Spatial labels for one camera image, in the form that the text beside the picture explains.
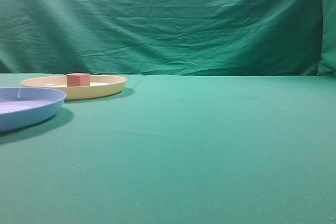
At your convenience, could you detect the pink cube block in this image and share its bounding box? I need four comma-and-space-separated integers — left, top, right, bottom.
66, 73, 90, 87

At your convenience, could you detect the blue plastic plate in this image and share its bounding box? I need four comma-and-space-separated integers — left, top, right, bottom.
1, 87, 67, 133

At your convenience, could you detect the yellow plastic plate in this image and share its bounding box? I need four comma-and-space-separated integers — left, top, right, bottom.
20, 74, 127, 100

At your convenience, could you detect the green table cloth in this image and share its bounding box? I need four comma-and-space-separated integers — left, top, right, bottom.
1, 75, 335, 223

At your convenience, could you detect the green backdrop cloth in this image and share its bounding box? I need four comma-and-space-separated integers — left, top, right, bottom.
1, 0, 335, 76

